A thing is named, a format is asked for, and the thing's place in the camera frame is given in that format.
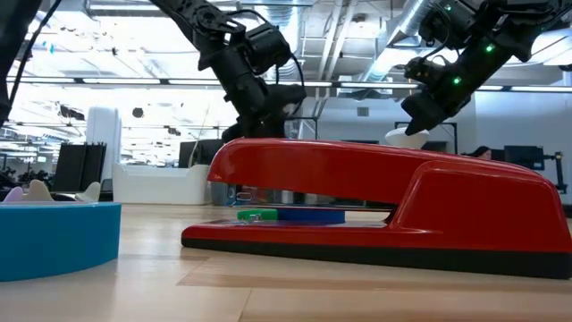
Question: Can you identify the green mini stapler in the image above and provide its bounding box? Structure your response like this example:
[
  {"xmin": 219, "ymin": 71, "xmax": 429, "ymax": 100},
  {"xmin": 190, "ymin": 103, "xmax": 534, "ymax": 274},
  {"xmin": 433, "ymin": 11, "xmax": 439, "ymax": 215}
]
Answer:
[{"xmin": 236, "ymin": 208, "xmax": 280, "ymax": 222}]

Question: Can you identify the white mushroom table lamp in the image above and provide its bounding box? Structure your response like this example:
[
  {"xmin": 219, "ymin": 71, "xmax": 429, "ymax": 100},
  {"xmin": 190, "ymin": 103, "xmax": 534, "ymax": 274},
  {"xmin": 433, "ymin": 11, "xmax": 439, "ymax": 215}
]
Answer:
[{"xmin": 384, "ymin": 127, "xmax": 431, "ymax": 150}]

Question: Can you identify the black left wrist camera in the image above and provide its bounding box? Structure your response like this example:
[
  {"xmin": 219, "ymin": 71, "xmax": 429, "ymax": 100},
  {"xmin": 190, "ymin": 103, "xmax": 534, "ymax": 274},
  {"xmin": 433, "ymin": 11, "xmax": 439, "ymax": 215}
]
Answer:
[{"xmin": 244, "ymin": 21, "xmax": 293, "ymax": 75}]

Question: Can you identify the red desk stapler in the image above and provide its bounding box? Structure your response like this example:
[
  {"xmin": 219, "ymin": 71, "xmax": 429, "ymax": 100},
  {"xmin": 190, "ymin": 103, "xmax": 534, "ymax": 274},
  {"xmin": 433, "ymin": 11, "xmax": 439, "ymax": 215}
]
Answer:
[{"xmin": 181, "ymin": 137, "xmax": 572, "ymax": 281}]

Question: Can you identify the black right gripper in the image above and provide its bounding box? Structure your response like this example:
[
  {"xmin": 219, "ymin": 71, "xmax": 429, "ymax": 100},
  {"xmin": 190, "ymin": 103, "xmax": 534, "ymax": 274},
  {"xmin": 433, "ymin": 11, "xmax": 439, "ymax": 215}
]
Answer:
[{"xmin": 400, "ymin": 38, "xmax": 516, "ymax": 137}]

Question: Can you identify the black monitor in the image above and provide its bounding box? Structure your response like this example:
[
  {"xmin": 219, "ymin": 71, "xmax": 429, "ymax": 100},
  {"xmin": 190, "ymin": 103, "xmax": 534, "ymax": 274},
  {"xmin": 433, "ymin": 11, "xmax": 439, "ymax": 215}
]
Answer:
[{"xmin": 178, "ymin": 139, "xmax": 224, "ymax": 169}]

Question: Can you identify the person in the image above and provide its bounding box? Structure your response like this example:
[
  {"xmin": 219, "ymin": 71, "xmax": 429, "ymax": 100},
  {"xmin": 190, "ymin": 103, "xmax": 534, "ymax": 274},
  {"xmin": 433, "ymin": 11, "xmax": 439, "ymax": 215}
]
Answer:
[{"xmin": 464, "ymin": 145, "xmax": 493, "ymax": 161}]

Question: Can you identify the light blue tape roll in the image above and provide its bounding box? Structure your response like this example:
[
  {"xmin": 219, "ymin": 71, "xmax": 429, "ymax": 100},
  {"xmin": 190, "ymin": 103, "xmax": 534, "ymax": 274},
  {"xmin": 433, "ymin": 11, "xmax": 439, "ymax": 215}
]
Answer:
[{"xmin": 0, "ymin": 201, "xmax": 122, "ymax": 284}]

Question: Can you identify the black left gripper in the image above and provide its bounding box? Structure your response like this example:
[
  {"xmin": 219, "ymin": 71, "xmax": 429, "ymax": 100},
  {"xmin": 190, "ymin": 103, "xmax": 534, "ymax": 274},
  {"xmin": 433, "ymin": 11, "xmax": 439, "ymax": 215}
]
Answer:
[{"xmin": 221, "ymin": 82, "xmax": 309, "ymax": 141}]

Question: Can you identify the white column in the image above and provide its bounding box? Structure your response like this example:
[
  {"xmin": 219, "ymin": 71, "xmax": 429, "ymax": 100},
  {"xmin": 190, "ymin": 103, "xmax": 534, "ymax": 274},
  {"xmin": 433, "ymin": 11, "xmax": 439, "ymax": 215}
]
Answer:
[{"xmin": 85, "ymin": 106, "xmax": 122, "ymax": 181}]

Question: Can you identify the dark blue tape roll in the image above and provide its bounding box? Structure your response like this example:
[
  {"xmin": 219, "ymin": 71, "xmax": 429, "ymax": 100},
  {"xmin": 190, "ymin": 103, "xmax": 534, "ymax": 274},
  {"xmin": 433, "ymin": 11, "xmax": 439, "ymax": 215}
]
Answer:
[{"xmin": 276, "ymin": 208, "xmax": 347, "ymax": 225}]

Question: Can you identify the white staple remover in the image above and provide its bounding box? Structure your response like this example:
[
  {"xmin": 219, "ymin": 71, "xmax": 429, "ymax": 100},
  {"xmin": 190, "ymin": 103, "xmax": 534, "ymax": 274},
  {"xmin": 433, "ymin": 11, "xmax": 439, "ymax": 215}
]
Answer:
[{"xmin": 2, "ymin": 178, "xmax": 102, "ymax": 204}]

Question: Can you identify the black left camera cable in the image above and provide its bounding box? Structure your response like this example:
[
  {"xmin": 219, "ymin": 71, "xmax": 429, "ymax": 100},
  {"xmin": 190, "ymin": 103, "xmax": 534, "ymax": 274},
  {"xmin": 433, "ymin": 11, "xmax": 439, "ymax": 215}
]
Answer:
[{"xmin": 272, "ymin": 52, "xmax": 307, "ymax": 118}]

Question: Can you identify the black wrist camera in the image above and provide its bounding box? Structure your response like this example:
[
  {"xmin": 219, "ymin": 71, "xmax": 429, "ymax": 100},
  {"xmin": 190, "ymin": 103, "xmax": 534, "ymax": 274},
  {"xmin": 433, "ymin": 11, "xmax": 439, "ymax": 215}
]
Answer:
[
  {"xmin": 403, "ymin": 55, "xmax": 443, "ymax": 89},
  {"xmin": 244, "ymin": 21, "xmax": 293, "ymax": 75}
]

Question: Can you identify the white plastic bin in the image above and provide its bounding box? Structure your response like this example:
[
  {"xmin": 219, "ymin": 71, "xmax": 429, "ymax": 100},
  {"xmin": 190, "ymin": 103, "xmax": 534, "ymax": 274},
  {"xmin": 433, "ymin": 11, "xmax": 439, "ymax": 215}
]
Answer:
[{"xmin": 112, "ymin": 163, "xmax": 212, "ymax": 206}]

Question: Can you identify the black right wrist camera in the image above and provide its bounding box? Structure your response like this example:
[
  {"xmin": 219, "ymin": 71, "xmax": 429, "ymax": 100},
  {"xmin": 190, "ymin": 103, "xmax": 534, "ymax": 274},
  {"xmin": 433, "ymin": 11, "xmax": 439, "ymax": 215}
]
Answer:
[{"xmin": 403, "ymin": 55, "xmax": 443, "ymax": 89}]

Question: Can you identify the black panel divider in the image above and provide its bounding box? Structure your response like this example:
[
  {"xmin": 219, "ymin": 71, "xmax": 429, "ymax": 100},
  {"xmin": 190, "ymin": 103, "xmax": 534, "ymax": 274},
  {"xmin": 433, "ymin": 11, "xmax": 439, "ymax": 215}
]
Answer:
[{"xmin": 53, "ymin": 142, "xmax": 108, "ymax": 194}]

